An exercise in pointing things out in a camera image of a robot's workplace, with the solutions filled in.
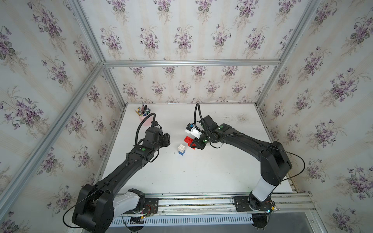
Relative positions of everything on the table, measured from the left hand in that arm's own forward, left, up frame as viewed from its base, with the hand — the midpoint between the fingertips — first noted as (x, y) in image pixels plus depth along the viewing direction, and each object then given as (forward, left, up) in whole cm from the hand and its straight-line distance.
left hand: (167, 137), depth 84 cm
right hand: (-2, -16, -2) cm, 17 cm away
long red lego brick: (-3, -13, +1) cm, 13 cm away
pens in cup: (+25, +19, -5) cm, 32 cm away
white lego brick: (-4, -8, -6) cm, 11 cm away
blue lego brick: (-4, -8, -13) cm, 16 cm away
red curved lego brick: (-7, -15, +4) cm, 17 cm away
